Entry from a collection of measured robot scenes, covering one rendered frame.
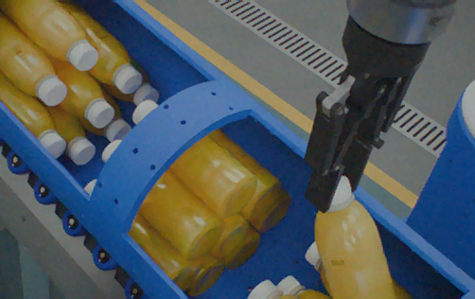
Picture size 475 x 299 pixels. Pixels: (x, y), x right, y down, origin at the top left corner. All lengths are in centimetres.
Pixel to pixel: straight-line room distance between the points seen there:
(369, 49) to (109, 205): 42
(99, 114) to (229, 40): 195
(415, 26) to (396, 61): 4
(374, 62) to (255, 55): 236
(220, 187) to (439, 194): 61
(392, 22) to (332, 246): 29
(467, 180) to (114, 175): 68
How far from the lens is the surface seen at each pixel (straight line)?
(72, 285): 119
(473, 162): 134
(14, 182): 124
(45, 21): 113
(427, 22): 62
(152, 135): 90
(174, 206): 94
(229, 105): 94
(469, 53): 338
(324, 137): 69
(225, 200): 92
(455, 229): 144
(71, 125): 118
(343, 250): 81
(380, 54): 64
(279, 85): 289
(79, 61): 110
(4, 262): 164
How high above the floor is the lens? 186
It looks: 45 degrees down
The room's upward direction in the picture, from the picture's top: 12 degrees clockwise
